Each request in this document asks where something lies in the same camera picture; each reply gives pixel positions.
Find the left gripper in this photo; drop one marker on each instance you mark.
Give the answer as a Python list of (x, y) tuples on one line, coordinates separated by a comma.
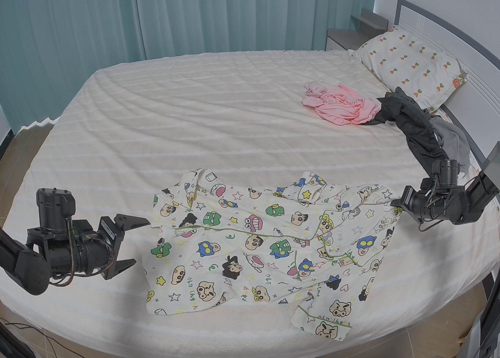
[(92, 255)]

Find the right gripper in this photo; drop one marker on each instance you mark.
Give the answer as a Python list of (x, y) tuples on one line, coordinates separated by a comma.
[(416, 204)]

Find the white printed pyjama top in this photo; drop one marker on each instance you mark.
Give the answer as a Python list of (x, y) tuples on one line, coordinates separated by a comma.
[(257, 247)]

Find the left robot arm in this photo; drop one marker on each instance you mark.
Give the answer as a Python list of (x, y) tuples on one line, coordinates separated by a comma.
[(33, 266)]

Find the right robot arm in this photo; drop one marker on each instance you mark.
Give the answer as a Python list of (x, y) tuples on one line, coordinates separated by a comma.
[(465, 204)]

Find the bed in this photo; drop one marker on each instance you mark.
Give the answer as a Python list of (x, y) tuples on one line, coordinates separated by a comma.
[(218, 122)]

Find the grey garment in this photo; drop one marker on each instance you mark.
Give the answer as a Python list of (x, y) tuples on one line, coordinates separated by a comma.
[(455, 141)]

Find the black garment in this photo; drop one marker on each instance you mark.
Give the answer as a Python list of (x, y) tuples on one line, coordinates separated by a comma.
[(416, 126)]

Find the pink garment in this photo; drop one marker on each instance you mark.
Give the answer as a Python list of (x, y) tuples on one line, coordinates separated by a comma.
[(340, 108)]

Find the white printed pillow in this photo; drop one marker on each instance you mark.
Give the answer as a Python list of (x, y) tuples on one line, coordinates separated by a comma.
[(414, 63)]

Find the grey bedside table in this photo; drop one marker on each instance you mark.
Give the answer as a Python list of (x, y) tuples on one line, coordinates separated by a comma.
[(343, 38)]

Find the blue-green curtain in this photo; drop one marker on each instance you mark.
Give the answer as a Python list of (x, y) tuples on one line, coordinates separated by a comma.
[(254, 1), (66, 36)]

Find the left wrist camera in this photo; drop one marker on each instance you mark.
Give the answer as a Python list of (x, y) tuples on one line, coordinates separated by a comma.
[(84, 227)]

